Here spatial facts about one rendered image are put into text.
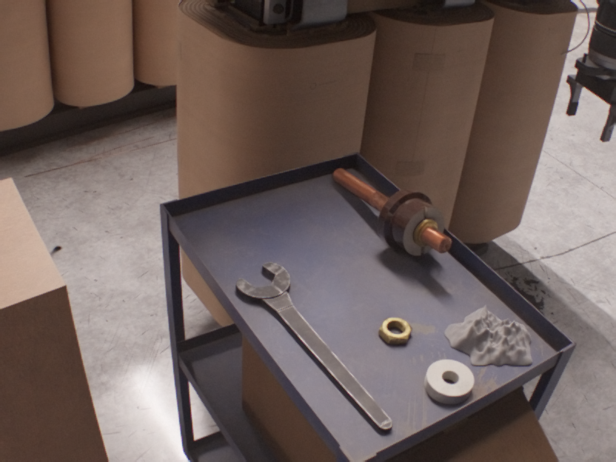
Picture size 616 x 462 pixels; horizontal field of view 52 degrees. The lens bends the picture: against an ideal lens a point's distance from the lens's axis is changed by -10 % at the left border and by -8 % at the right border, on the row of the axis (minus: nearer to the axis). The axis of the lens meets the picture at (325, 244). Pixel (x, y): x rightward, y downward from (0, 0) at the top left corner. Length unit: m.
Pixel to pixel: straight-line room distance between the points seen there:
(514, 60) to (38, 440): 1.66
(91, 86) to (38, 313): 2.16
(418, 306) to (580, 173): 2.52
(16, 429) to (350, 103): 1.04
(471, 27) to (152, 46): 1.83
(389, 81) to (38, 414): 1.18
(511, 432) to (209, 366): 0.69
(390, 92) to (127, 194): 1.44
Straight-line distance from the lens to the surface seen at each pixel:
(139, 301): 2.40
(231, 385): 1.46
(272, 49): 1.48
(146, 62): 3.33
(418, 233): 1.17
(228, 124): 1.59
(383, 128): 1.87
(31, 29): 2.99
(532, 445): 1.12
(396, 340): 1.05
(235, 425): 1.39
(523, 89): 2.18
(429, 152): 1.94
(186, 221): 1.27
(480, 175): 2.29
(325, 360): 1.01
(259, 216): 1.28
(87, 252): 2.63
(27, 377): 1.19
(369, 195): 1.28
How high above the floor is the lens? 1.63
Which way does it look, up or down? 38 degrees down
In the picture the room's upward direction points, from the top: 7 degrees clockwise
